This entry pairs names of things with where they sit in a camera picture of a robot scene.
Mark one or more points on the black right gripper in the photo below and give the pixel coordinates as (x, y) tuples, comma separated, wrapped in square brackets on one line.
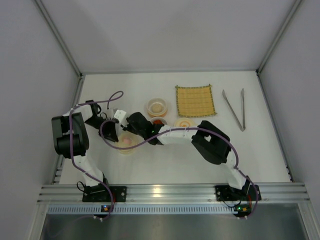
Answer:
[(130, 122)]

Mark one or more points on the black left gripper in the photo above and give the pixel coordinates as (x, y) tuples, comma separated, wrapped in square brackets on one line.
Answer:
[(107, 129)]

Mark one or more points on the cream lid with pink handle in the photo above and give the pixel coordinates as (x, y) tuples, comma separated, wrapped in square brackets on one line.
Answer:
[(126, 140)]

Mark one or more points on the orange sausage piece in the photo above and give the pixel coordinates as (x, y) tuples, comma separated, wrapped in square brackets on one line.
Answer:
[(157, 122)]

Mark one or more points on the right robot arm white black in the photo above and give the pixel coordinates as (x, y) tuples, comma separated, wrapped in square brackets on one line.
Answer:
[(211, 143)]

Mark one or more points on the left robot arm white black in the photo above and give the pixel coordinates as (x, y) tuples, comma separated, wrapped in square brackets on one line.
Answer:
[(71, 140)]

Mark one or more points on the pink bowl white inside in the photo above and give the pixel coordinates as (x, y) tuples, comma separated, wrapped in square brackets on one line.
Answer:
[(158, 117)]

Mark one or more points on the orange bowl white inside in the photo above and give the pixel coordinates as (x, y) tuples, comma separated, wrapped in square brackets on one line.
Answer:
[(160, 100)]

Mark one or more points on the bamboo mat green edge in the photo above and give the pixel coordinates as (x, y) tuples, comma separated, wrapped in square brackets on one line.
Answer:
[(195, 102)]

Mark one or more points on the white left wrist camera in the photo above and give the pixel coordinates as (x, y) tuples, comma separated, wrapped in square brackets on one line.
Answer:
[(120, 117)]

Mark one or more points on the cream lid with orange handle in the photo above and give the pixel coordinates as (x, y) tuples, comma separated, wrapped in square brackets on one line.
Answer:
[(184, 122)]

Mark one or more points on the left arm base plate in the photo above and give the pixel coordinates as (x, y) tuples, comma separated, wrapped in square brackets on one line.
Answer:
[(115, 193)]

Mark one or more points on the slotted grey cable duct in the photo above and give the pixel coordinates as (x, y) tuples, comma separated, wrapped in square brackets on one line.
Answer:
[(141, 209)]

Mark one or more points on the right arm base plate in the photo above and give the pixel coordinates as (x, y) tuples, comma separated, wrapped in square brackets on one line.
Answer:
[(228, 194)]

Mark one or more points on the left upright frame post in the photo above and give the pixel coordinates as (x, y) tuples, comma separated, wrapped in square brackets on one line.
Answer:
[(57, 35)]

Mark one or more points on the upright frame post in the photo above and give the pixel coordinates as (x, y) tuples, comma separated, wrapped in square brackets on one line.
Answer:
[(280, 34), (57, 35)]

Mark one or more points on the aluminium frame rail front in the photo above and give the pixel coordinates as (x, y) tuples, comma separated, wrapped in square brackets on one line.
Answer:
[(271, 193)]

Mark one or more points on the right upright frame post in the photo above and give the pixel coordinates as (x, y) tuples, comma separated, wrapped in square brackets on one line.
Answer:
[(280, 34)]

